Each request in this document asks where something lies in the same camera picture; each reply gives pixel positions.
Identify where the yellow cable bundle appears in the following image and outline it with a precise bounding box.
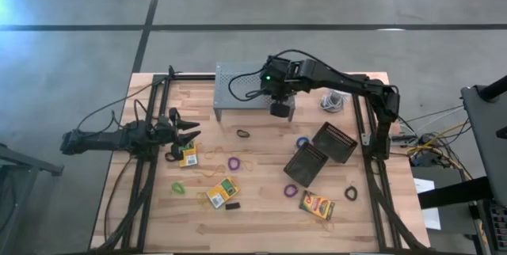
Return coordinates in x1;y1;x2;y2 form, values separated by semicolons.
406;119;475;181

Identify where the black plastic mesh basket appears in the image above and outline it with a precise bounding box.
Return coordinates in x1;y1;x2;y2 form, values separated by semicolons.
283;141;330;188
311;121;360;165

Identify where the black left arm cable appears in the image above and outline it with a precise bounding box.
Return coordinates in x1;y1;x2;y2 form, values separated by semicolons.
76;64;183;131

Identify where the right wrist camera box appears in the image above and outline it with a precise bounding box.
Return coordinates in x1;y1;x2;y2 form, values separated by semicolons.
260;63;280;90

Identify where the black cart bar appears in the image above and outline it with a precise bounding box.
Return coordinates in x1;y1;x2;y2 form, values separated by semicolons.
417;175;494;211

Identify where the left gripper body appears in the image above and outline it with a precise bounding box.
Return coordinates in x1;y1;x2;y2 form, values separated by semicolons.
149;119;179;149

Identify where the black aluminium table frame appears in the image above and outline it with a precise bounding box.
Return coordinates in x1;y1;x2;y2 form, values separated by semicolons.
90;64;433;254

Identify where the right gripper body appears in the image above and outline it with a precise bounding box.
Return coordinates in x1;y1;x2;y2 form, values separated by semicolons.
273;59;300;105

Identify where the white paper sheet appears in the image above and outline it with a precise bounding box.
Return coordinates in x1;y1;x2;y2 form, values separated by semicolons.
413;177;442;231

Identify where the white coiled lamp cable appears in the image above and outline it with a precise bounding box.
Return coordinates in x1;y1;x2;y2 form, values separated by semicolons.
318;89;350;113

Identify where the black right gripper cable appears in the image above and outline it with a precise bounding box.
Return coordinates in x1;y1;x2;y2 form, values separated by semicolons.
228;48;345;102

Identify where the yellow green crayon box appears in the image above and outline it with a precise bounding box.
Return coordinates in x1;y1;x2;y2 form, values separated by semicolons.
298;189;336;221

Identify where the black rack with ports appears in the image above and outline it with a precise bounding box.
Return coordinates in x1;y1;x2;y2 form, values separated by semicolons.
477;199;507;255

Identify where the gray perforated metal shelf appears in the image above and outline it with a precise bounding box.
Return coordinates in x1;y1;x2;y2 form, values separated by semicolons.
212;62;297;123

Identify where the brown cable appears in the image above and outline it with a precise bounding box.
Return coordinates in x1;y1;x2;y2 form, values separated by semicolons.
104;155;134;245

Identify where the gray side table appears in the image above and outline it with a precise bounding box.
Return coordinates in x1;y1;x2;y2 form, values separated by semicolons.
0;143;65;255

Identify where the gray metal cart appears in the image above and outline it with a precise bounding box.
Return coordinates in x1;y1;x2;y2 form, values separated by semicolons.
460;73;507;208

